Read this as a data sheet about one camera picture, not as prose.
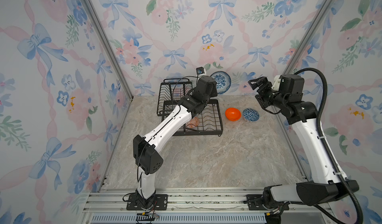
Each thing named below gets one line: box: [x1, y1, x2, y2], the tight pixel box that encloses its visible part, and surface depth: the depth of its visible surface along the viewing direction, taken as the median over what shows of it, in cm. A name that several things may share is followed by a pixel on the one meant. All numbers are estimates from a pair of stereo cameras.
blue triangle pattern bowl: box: [242, 108, 260, 123], surface depth 109 cm
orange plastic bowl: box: [224, 107, 242, 122], surface depth 108 cm
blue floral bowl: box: [209, 70, 232, 95], surface depth 79 cm
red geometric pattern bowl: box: [185, 116, 200, 128], surface depth 103 cm
